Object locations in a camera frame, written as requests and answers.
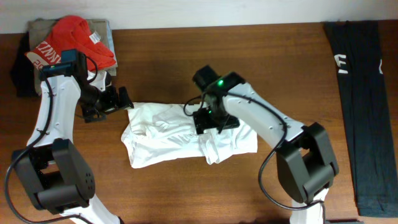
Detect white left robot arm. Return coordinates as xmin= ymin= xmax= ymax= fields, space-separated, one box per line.
xmin=4 ymin=49 xmax=134 ymax=223

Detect red folded printed t-shirt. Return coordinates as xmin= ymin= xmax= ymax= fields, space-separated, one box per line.
xmin=24 ymin=15 xmax=117 ymax=73

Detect white t-shirt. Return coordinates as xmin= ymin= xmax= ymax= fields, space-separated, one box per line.
xmin=121 ymin=103 xmax=257 ymax=169

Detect black garment with white letters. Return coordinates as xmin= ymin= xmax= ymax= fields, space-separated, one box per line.
xmin=323 ymin=21 xmax=397 ymax=218

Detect olive folded garment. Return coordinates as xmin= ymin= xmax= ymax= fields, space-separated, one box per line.
xmin=27 ymin=18 xmax=118 ymax=96

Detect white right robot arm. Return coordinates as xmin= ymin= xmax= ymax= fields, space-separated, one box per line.
xmin=192 ymin=65 xmax=339 ymax=223

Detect black folded garment under stack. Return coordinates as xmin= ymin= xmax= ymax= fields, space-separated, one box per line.
xmin=9 ymin=32 xmax=38 ymax=97

